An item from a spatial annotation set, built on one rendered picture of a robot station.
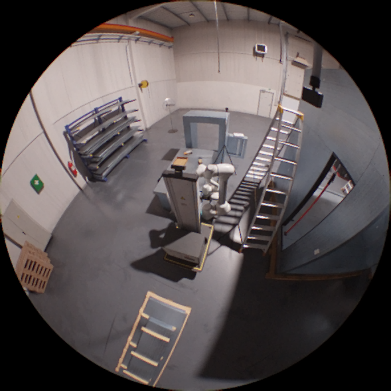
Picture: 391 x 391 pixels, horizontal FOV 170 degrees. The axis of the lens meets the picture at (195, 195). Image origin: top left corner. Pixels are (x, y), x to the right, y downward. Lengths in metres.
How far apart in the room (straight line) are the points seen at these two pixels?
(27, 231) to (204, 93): 12.81
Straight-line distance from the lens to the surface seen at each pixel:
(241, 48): 11.47
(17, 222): 5.30
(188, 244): 1.81
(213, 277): 2.56
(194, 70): 11.73
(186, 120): 3.76
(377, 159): 1.47
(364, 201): 1.45
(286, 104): 11.83
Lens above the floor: 2.55
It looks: 50 degrees down
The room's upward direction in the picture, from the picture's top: 5 degrees counter-clockwise
